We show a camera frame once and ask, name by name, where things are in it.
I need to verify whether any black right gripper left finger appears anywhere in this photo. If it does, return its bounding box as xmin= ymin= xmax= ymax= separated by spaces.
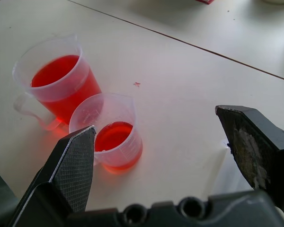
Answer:
xmin=7 ymin=125 xmax=97 ymax=227

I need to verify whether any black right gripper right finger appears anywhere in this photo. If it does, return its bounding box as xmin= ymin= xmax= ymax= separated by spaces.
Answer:
xmin=214 ymin=105 xmax=284 ymax=222

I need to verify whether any small beaker with red liquid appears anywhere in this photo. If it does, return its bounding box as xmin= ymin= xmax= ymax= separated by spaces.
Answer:
xmin=69 ymin=92 xmax=143 ymax=175

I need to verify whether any large beaker with red liquid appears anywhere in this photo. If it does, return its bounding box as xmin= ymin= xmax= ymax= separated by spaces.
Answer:
xmin=12 ymin=34 xmax=103 ymax=132

